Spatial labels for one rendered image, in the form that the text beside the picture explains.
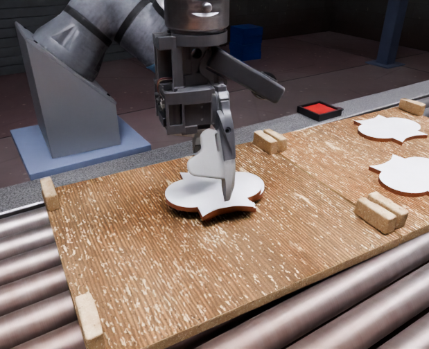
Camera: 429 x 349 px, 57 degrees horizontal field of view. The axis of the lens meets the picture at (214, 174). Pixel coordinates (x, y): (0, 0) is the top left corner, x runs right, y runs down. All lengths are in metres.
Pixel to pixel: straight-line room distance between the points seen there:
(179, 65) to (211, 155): 0.11
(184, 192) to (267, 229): 0.13
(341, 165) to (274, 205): 0.18
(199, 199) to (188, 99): 0.16
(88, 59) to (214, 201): 0.48
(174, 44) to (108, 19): 0.45
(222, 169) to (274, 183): 0.18
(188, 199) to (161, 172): 0.14
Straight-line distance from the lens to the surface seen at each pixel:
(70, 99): 0.90
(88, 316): 0.42
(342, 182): 0.69
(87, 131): 0.93
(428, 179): 0.73
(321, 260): 0.52
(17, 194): 0.74
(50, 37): 0.91
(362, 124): 0.91
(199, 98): 0.48
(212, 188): 0.59
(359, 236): 0.57
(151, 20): 0.91
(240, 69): 0.50
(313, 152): 0.77
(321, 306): 0.49
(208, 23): 0.46
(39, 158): 0.95
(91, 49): 0.91
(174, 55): 0.48
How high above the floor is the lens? 1.27
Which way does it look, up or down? 30 degrees down
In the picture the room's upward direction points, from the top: straight up
